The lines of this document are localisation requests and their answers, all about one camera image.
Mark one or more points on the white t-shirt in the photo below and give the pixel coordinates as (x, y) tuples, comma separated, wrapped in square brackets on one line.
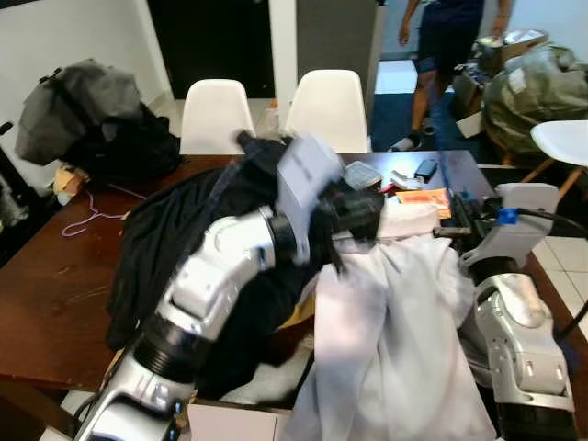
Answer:
[(395, 340)]

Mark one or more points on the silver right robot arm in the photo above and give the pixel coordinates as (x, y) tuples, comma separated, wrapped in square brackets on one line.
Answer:
[(519, 349)]

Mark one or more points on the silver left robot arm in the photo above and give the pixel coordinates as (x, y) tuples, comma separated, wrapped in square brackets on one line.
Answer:
[(211, 276)]

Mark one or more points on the small grey box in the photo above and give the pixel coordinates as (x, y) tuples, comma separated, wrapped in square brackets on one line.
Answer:
[(363, 175)]

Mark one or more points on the orange packet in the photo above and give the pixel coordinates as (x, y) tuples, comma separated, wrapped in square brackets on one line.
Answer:
[(424, 197)]

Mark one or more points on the black phone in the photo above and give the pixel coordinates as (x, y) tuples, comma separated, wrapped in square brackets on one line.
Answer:
[(426, 168)]

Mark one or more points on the olive duffel bag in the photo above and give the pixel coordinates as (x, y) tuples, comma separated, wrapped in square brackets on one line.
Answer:
[(537, 101)]

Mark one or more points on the person in dark shorts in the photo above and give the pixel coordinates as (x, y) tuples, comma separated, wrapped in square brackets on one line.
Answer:
[(450, 41)]

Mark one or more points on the brown cardboard box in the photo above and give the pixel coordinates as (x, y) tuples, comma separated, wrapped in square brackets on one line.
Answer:
[(519, 41)]

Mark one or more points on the black soft bag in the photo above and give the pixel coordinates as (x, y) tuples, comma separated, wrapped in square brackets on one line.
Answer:
[(138, 152)]

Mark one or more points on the small yellow toy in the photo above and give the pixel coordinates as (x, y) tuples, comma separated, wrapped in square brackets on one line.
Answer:
[(69, 182)]

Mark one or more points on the grey green backpack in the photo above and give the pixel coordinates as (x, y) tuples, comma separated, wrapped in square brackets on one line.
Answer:
[(73, 101)]

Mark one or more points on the dark brown wooden table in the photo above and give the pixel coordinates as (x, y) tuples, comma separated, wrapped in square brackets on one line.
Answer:
[(55, 294)]

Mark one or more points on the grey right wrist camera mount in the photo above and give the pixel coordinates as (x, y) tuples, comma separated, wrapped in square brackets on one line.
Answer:
[(524, 207)]

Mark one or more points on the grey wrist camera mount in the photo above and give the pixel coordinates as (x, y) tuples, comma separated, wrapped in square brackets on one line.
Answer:
[(308, 175), (524, 207)]

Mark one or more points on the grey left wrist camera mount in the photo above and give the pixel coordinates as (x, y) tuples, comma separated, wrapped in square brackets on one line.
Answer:
[(308, 175)]

